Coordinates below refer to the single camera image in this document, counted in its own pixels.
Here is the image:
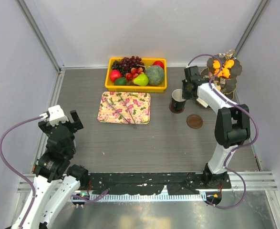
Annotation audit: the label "dark red grape bunch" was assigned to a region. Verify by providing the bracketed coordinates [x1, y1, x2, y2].
[111, 56, 144, 74]

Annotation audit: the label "yellow plastic fruit bin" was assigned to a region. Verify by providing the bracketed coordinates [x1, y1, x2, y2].
[104, 57, 167, 93]

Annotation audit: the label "metal serving tongs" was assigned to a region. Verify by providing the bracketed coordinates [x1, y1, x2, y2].
[105, 98, 137, 129]

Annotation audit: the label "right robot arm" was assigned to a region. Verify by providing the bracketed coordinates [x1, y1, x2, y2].
[182, 66, 250, 188]

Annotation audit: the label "red cherries cluster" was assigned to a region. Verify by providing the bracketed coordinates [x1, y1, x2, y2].
[125, 67, 145, 82]

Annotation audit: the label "green lime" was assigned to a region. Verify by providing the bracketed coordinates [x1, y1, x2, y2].
[114, 77, 127, 86]

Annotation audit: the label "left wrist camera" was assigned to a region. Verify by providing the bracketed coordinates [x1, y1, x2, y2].
[39, 105, 69, 126]

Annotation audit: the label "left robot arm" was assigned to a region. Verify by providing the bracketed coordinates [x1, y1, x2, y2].
[11, 105, 89, 229]

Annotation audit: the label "round wooden coaster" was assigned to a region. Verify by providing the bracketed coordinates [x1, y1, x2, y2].
[169, 103, 185, 114]
[187, 114, 203, 129]

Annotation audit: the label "orange fish cookie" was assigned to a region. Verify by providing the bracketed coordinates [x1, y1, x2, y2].
[214, 69, 223, 77]
[212, 60, 222, 69]
[224, 59, 235, 69]
[222, 68, 230, 79]

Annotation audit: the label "black paper cup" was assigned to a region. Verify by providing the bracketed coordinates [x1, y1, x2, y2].
[171, 89, 186, 110]

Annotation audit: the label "three-tier black cake stand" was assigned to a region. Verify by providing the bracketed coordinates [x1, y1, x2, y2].
[195, 52, 243, 112]

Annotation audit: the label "yellow layered cake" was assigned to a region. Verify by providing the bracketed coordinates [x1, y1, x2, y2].
[213, 81, 221, 91]

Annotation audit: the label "red apple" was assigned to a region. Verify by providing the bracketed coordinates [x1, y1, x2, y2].
[109, 70, 122, 82]

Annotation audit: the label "green melon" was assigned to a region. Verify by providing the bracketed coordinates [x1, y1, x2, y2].
[145, 65, 165, 86]

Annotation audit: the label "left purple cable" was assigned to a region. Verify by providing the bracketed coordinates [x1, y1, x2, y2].
[0, 115, 47, 229]

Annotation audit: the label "floral serving tray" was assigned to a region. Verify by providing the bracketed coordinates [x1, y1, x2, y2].
[97, 92, 151, 125]

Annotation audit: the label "green pear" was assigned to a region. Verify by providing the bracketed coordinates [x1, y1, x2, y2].
[133, 73, 149, 86]

